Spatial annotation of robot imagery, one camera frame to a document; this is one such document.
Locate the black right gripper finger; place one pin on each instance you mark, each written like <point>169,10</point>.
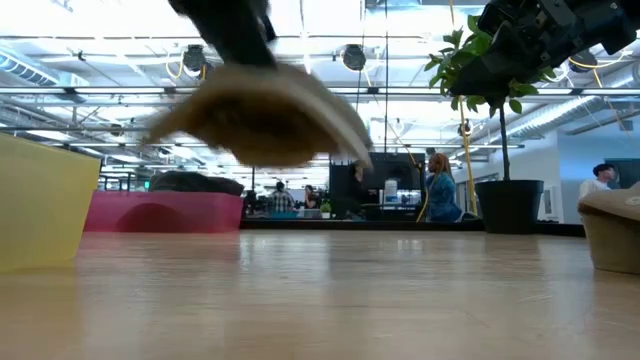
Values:
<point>490,77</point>

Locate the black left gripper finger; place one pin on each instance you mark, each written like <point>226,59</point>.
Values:
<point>230,30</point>

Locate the tan baseball cap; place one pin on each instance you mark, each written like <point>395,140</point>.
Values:
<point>260,120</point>
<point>615,235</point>

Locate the black baseball cap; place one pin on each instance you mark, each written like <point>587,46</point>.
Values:
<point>190,182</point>

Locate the green leafy plant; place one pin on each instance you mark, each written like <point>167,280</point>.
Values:
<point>477,42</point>

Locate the black ceiling fixture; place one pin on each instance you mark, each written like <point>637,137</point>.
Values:
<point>354,56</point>
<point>195,57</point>
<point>465,128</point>
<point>582,62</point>

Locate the yellow pole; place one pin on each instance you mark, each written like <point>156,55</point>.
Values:
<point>468,165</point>

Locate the person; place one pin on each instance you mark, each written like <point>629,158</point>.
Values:
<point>311,197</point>
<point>356,192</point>
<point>442,190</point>
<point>597,182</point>
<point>282,200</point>

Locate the black plant pot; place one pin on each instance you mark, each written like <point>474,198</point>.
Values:
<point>510,207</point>

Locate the white jug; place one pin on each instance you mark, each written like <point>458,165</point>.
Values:
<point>391,192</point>

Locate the red plastic tray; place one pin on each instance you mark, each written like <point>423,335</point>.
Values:
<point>200,212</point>

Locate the small green plant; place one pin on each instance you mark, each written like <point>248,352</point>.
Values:
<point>325,210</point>

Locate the yellow plastic tray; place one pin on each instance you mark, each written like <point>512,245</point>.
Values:
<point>45,210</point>

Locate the silver ventilation duct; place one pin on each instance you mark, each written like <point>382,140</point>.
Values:
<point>560,115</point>
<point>25,67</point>

